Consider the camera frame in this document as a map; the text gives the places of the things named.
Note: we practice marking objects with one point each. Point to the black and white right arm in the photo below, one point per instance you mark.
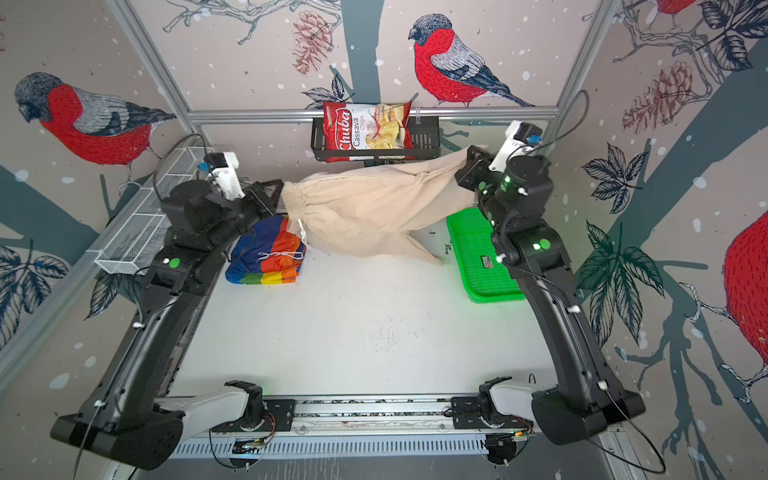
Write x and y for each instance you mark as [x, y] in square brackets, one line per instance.
[587, 397]

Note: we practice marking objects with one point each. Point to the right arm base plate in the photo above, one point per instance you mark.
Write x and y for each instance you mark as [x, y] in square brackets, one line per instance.
[478, 412]

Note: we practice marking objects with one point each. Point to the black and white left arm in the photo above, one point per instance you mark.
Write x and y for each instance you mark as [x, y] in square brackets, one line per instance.
[122, 419]

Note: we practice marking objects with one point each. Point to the beige shorts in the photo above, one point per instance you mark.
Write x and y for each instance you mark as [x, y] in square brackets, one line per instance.
[373, 211]

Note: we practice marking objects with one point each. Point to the rainbow striped shorts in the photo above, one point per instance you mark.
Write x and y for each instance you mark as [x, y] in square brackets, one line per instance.
[267, 254]

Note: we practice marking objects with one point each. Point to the white wire mesh shelf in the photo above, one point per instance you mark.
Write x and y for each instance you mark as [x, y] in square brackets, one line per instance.
[141, 235]

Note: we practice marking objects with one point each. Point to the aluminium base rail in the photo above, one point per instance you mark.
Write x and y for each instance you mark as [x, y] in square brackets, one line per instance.
[324, 414]

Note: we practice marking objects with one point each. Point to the green plastic tray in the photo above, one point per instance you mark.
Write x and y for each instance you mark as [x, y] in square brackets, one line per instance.
[470, 235]

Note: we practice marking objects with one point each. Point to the black wire basket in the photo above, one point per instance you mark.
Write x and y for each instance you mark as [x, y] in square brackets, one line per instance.
[425, 136]

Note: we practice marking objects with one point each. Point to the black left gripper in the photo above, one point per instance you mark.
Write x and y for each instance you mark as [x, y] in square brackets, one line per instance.
[265, 204]

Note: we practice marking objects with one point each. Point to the aluminium horizontal frame bar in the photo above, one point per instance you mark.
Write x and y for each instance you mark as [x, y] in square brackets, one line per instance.
[289, 116]

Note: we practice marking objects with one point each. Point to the red cassava chips bag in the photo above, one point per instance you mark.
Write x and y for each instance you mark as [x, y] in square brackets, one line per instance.
[352, 127]

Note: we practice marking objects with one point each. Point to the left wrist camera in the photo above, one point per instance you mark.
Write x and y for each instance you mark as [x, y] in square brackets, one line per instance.
[223, 167]

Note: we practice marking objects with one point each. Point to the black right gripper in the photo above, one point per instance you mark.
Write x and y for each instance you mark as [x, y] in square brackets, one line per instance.
[475, 176]

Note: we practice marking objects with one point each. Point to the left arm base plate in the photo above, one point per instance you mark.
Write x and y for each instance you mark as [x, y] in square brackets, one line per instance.
[271, 415]

